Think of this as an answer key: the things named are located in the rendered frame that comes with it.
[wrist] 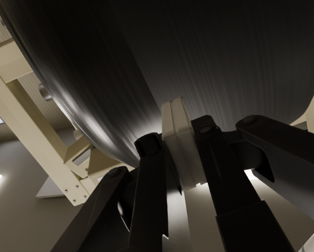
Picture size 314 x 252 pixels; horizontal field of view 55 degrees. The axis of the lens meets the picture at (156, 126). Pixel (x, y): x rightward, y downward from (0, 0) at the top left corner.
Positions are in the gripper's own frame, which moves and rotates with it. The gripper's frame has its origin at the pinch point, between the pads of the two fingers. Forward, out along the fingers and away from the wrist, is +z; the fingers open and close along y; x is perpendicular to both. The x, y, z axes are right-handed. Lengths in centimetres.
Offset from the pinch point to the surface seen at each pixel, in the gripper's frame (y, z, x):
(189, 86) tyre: 1.6, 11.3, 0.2
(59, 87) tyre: -9.8, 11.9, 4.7
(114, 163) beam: -27, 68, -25
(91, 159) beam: -35, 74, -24
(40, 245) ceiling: -232, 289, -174
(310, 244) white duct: 28, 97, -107
